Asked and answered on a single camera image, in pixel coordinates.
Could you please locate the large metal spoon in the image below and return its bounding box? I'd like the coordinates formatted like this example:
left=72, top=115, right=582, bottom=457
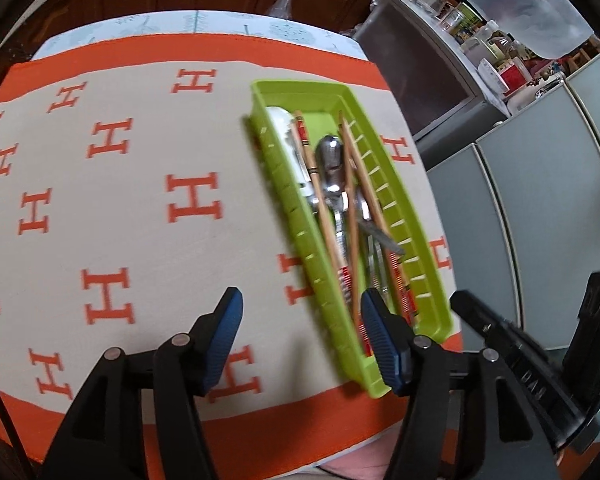
left=315, top=135, right=353, bottom=241

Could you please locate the white patterned bowl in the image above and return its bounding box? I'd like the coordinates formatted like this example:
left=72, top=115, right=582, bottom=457
left=478, top=58, right=510, bottom=96

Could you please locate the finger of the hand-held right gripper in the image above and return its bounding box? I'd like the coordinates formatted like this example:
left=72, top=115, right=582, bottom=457
left=451, top=290, right=546, bottom=376

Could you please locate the small clear plastic bag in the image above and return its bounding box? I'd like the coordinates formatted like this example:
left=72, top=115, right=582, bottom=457
left=265, top=0, right=297, bottom=20

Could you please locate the green plastic utensil tray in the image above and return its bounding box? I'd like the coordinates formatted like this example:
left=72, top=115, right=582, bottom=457
left=249, top=80, right=455, bottom=401

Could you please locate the red patterned chopstick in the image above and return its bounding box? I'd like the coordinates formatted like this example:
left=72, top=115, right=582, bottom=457
left=290, top=114, right=350, bottom=286

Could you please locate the grey refrigerator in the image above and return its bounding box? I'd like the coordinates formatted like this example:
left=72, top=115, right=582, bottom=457
left=422, top=50, right=600, bottom=353

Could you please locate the medium metal spoon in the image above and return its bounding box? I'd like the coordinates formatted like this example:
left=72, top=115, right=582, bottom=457
left=354, top=187, right=407, bottom=257

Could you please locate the orange beige printed blanket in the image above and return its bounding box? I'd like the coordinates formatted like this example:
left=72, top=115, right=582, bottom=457
left=0, top=32, right=466, bottom=476

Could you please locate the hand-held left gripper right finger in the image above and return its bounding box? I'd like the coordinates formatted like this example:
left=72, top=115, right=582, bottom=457
left=360, top=287, right=558, bottom=480

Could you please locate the pale blue patterned tablecloth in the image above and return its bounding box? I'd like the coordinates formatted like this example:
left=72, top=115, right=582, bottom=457
left=30, top=10, right=368, bottom=58

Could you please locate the bamboo chopstick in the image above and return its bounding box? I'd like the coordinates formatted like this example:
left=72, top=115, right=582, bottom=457
left=337, top=112, right=417, bottom=323

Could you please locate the pink garment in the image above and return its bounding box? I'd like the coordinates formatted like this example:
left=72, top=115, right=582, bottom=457
left=320, top=452, right=396, bottom=480

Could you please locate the large clear plastic bag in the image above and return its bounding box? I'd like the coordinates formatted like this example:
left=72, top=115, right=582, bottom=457
left=442, top=0, right=597, bottom=59

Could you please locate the red box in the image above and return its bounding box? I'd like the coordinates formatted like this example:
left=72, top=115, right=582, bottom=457
left=500, top=58, right=534, bottom=93

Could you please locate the white ceramic spoon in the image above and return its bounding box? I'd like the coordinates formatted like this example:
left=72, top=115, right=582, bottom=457
left=267, top=106, right=315, bottom=197

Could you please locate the metal fork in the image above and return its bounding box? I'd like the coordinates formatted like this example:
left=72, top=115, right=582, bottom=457
left=366, top=240, right=393, bottom=306

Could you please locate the brown wooden chopstick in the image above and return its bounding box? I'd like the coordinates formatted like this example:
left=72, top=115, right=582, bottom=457
left=346, top=156, right=362, bottom=333

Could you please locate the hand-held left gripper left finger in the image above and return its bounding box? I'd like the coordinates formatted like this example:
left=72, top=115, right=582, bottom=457
left=40, top=286, right=244, bottom=480

